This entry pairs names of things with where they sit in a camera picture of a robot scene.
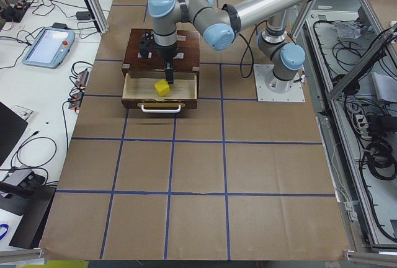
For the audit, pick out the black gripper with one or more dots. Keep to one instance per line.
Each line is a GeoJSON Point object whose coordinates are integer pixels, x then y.
{"type": "Point", "coordinates": [166, 53]}

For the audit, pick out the yellow block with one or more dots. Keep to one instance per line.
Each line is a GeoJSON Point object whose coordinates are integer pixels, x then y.
{"type": "Point", "coordinates": [162, 87]}

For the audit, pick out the light wood drawer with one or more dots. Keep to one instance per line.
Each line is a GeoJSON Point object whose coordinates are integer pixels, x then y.
{"type": "Point", "coordinates": [149, 92]}

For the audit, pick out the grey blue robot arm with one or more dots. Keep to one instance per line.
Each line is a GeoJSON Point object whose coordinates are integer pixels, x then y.
{"type": "Point", "coordinates": [218, 27]}

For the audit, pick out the dark wooden drawer cabinet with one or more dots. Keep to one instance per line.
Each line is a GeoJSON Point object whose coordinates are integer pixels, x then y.
{"type": "Point", "coordinates": [188, 53]}

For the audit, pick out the orange connector strip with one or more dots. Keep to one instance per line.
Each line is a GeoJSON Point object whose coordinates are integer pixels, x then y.
{"type": "Point", "coordinates": [76, 94]}

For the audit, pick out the black power adapter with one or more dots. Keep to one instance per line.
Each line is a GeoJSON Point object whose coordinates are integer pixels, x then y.
{"type": "Point", "coordinates": [83, 15]}

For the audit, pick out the blue teach pendant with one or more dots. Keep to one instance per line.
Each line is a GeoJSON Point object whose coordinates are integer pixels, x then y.
{"type": "Point", "coordinates": [50, 48]}

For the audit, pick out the brown paper table cover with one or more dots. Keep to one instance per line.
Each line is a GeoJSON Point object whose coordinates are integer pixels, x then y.
{"type": "Point", "coordinates": [233, 179]}

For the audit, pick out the black laptop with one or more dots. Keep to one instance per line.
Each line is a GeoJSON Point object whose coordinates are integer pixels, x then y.
{"type": "Point", "coordinates": [12, 129]}

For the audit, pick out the grey hub device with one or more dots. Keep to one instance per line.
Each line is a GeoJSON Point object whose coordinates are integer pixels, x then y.
{"type": "Point", "coordinates": [22, 182]}

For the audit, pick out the black box on desk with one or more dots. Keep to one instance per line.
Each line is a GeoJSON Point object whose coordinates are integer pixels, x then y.
{"type": "Point", "coordinates": [31, 227]}

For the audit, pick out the white drawer handle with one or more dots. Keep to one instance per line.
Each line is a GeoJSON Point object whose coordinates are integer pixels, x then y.
{"type": "Point", "coordinates": [160, 109]}

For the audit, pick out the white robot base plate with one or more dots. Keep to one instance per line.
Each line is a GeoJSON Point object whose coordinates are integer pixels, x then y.
{"type": "Point", "coordinates": [270, 89]}

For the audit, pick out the aluminium frame right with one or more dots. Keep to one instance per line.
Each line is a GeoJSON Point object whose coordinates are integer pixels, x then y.
{"type": "Point", "coordinates": [352, 62]}

